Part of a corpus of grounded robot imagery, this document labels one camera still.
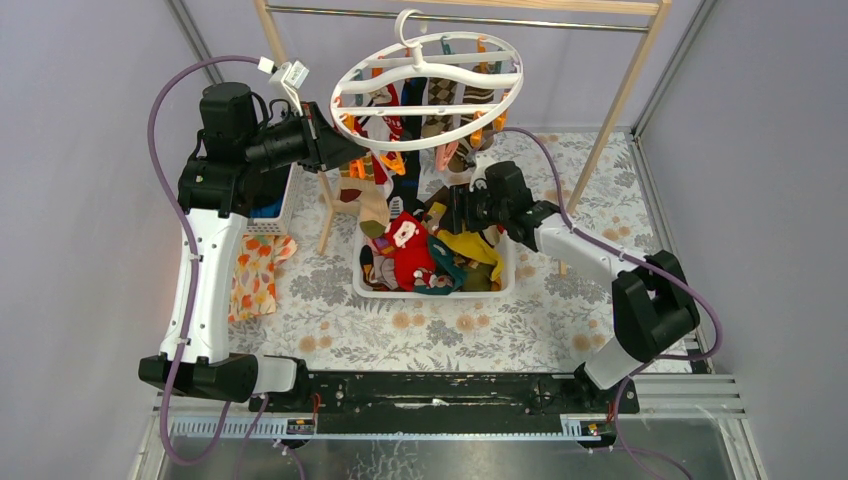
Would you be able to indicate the white plastic sock bin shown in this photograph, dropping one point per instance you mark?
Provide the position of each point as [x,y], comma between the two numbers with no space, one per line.
[457,276]

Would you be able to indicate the floral patterned table mat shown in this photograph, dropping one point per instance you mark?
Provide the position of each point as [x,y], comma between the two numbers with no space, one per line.
[548,322]

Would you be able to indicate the white perforated basket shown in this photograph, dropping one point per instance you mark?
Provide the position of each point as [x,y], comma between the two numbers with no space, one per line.
[274,219]

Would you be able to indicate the yellow mustard sock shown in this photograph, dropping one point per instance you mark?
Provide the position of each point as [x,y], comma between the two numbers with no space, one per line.
[473,246]

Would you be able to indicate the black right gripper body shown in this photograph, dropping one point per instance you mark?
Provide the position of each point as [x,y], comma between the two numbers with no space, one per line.
[479,208]

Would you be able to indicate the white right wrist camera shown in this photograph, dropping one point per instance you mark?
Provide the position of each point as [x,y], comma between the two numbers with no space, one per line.
[482,162]

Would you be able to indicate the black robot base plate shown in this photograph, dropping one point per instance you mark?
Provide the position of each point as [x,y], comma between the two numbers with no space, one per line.
[333,391]

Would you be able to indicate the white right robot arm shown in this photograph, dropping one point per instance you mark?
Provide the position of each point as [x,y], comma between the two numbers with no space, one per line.
[651,308]

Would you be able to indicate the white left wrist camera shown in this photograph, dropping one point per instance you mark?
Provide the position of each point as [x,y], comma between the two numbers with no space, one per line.
[286,79]

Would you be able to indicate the metal hanging rod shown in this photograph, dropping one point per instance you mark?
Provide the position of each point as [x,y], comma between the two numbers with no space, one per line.
[455,19]

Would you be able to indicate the white round sock hanger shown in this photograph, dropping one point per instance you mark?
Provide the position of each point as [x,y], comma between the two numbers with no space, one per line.
[409,95]

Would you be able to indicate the striped beige green sock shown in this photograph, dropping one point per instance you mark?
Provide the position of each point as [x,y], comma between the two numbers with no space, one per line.
[358,185]

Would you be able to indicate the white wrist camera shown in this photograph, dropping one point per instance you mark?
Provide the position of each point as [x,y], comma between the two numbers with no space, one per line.
[482,162]
[286,79]

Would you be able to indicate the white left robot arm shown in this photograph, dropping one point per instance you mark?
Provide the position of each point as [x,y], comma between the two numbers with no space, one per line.
[238,158]

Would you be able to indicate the orange floral cloth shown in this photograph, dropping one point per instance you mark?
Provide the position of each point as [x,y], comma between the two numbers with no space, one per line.
[258,264]

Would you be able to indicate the red santa sock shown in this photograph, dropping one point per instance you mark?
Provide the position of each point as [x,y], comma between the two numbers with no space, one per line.
[414,267]

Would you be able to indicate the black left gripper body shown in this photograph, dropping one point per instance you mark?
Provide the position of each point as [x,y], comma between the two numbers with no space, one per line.
[315,138]

